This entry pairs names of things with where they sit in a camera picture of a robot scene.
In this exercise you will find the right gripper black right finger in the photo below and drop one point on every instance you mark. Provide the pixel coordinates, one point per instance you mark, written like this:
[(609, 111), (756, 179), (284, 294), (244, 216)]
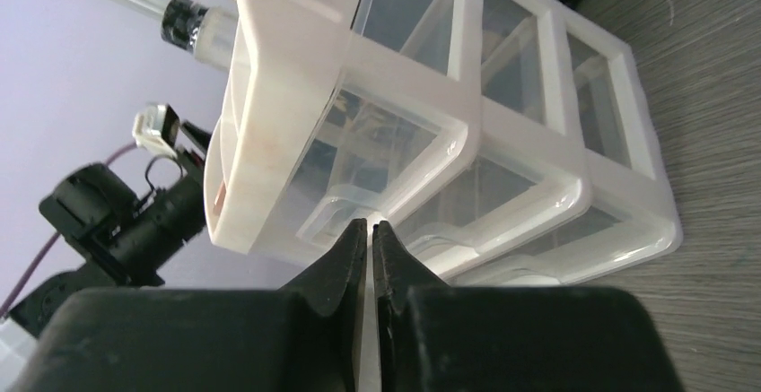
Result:
[(440, 337)]

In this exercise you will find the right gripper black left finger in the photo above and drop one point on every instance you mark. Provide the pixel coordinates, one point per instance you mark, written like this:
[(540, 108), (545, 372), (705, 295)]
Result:
[(300, 337)]

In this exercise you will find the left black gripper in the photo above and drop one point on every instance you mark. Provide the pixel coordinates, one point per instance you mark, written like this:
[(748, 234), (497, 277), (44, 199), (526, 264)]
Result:
[(127, 236)]

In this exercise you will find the clear top drawer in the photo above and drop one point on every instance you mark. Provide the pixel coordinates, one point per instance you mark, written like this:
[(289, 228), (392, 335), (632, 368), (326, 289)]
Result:
[(370, 157)]

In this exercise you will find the white plastic drawer organizer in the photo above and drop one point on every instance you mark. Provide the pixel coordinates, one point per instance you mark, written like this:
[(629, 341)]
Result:
[(566, 183)]

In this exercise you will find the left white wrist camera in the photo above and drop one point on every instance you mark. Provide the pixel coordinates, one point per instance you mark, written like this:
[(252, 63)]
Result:
[(156, 128)]

